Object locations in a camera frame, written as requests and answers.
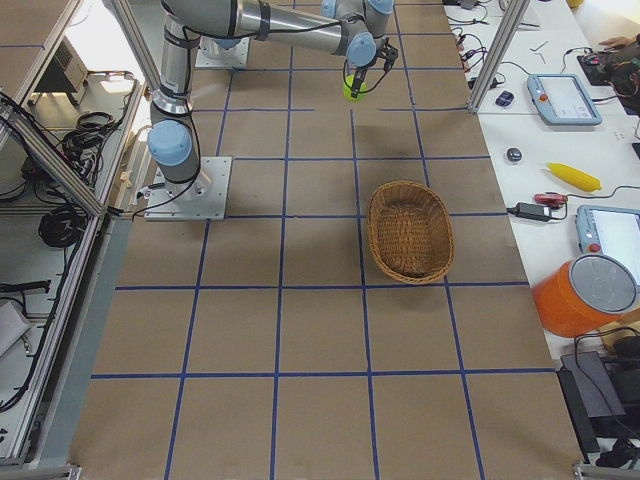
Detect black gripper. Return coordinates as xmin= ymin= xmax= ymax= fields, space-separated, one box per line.
xmin=349 ymin=37 xmax=399 ymax=99

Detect green apple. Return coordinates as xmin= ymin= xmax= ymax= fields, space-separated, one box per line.
xmin=342 ymin=74 xmax=367 ymax=102

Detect wicker basket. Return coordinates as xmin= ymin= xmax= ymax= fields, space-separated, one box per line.
xmin=367 ymin=180 xmax=455 ymax=285

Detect dark blue pouch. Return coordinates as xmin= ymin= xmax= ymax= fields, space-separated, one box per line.
xmin=495 ymin=90 xmax=515 ymax=108

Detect black round puck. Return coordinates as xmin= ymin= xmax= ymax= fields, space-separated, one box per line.
xmin=506 ymin=147 xmax=523 ymax=163

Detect blue teach pendant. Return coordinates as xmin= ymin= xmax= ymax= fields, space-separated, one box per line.
xmin=575 ymin=205 xmax=639 ymax=261
xmin=526 ymin=74 xmax=602 ymax=126

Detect black power adapter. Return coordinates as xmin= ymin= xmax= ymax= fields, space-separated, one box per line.
xmin=507 ymin=202 xmax=553 ymax=222

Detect red small tool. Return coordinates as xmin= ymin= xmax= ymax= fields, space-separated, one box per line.
xmin=533 ymin=192 xmax=568 ymax=209

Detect yellow toy corn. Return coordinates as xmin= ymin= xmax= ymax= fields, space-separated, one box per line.
xmin=545 ymin=162 xmax=602 ymax=193

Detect aluminium side rack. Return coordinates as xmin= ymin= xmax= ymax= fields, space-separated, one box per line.
xmin=1 ymin=1 xmax=147 ymax=471

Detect orange bucket with lid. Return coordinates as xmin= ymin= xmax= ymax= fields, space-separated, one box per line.
xmin=533 ymin=254 xmax=639 ymax=338

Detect black laptop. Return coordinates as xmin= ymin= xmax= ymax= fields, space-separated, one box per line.
xmin=556 ymin=351 xmax=630 ymax=463

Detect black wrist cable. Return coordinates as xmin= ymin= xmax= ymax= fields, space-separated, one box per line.
xmin=179 ymin=14 xmax=396 ymax=96

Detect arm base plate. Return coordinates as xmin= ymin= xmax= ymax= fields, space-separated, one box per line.
xmin=196 ymin=36 xmax=250 ymax=70
xmin=143 ymin=157 xmax=232 ymax=221

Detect aluminium frame post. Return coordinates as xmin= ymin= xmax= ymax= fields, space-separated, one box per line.
xmin=467 ymin=0 xmax=530 ymax=113

